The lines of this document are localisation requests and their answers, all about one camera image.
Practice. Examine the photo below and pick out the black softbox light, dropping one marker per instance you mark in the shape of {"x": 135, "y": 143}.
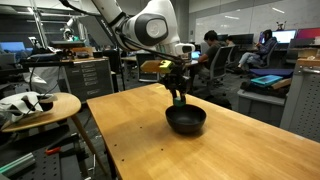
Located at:
{"x": 91, "y": 31}

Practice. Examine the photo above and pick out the white cloth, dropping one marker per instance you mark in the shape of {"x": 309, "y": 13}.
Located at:
{"x": 13, "y": 106}

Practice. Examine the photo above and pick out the teal tablet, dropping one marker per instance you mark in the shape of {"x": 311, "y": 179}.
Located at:
{"x": 266, "y": 80}

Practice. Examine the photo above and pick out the bright computer monitor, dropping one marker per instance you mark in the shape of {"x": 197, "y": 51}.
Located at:
{"x": 284, "y": 36}

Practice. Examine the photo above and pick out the wooden plank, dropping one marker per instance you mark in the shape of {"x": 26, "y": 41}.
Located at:
{"x": 281, "y": 83}

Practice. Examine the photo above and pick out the red lit monitor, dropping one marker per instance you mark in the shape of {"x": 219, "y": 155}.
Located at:
{"x": 308, "y": 33}

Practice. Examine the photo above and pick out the blue cushion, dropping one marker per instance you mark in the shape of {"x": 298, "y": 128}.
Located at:
{"x": 271, "y": 72}

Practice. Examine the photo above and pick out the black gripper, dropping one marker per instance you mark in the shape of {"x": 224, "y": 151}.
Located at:
{"x": 176, "y": 78}

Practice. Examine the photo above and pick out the black bowl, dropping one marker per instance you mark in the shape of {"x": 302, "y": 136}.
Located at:
{"x": 185, "y": 118}

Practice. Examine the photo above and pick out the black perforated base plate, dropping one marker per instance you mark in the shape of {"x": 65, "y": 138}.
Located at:
{"x": 50, "y": 166}

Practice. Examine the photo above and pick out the wooden box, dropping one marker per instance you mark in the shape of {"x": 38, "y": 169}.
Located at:
{"x": 308, "y": 58}

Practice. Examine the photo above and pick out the open laptop blue screen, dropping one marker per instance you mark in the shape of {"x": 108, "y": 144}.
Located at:
{"x": 195, "y": 55}

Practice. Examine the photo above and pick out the blue lit monitor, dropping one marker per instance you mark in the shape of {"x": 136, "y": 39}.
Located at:
{"x": 11, "y": 46}

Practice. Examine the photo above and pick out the grey office chair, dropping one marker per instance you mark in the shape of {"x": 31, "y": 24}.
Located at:
{"x": 220, "y": 61}

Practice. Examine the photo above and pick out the aluminium extrusion bar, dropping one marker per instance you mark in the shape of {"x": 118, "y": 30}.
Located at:
{"x": 16, "y": 165}

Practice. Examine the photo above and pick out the grey drawer cabinet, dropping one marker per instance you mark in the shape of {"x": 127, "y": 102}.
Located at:
{"x": 88, "y": 78}

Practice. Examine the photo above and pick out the person in black shirt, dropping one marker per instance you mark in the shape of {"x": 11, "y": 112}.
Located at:
{"x": 210, "y": 50}

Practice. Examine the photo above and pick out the person in dark hoodie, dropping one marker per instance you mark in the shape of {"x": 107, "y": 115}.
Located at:
{"x": 263, "y": 50}

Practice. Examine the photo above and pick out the round wooden side table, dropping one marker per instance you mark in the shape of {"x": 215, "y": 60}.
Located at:
{"x": 66, "y": 106}

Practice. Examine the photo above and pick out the black round object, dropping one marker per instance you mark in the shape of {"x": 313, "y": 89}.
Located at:
{"x": 46, "y": 103}

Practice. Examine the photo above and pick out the orange yellow wrist camera box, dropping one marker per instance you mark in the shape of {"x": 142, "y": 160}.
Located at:
{"x": 155, "y": 66}

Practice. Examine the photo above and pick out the dark computer monitor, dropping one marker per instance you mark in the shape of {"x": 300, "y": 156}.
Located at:
{"x": 241, "y": 39}

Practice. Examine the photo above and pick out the black mesh office chair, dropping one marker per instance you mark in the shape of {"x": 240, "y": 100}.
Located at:
{"x": 146, "y": 75}

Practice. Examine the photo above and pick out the grey plastic bin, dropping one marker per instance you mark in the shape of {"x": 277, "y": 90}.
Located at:
{"x": 260, "y": 108}

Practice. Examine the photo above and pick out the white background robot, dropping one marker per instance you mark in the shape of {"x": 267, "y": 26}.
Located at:
{"x": 68, "y": 31}

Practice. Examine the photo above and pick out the green block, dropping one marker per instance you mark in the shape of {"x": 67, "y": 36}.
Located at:
{"x": 179, "y": 102}

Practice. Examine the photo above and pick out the grey perforated cabinet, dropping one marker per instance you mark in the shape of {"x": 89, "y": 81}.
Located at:
{"x": 305, "y": 103}

